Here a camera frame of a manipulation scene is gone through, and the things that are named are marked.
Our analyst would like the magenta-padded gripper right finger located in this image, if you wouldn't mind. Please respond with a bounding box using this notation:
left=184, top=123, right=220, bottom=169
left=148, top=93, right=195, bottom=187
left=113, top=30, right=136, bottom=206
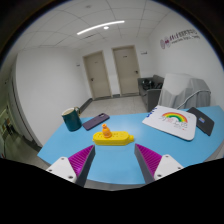
left=134, top=143, right=185, bottom=185

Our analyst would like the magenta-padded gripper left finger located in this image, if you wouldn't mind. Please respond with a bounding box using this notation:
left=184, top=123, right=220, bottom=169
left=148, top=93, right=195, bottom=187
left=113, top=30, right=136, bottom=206
left=45, top=144, right=96, bottom=188

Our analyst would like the yellow power strip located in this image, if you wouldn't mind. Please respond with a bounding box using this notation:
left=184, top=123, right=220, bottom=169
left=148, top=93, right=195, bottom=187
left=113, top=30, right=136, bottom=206
left=92, top=130, right=135, bottom=147

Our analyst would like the dark green mug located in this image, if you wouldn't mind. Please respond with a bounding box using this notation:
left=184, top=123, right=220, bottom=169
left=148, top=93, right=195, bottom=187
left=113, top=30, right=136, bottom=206
left=61, top=106, right=83, bottom=132

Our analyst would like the white rainbow-print board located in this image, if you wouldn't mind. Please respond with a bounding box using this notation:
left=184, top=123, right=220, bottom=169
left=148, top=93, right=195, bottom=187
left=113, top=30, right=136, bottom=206
left=141, top=105, right=198, bottom=142

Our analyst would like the purple smartphone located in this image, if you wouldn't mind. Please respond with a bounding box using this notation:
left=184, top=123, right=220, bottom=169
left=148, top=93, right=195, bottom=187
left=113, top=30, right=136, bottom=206
left=82, top=112, right=111, bottom=131

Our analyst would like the black notebook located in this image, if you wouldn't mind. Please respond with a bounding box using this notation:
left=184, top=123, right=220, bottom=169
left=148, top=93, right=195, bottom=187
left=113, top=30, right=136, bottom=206
left=186, top=106, right=215, bottom=137

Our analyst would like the grey sofa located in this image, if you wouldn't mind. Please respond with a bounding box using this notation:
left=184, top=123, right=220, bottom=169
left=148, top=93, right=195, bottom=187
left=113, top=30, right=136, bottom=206
left=137, top=74, right=165, bottom=113

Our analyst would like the grey cloth-covered furniture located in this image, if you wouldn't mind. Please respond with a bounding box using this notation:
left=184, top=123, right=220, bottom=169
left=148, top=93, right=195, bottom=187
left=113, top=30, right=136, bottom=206
left=157, top=73, right=212, bottom=110

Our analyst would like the beige door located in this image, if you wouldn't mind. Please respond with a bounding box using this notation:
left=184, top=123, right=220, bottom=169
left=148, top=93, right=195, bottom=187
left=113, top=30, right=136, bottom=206
left=111, top=45, right=141, bottom=97
left=82, top=50, right=112, bottom=101

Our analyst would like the long ceiling light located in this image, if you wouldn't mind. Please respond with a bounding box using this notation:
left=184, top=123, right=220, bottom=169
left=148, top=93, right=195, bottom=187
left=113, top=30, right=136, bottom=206
left=76, top=20, right=126, bottom=36

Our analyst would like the wall sign lettering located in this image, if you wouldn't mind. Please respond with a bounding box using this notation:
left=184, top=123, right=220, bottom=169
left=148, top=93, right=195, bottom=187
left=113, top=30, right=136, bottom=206
left=159, top=28, right=201, bottom=50

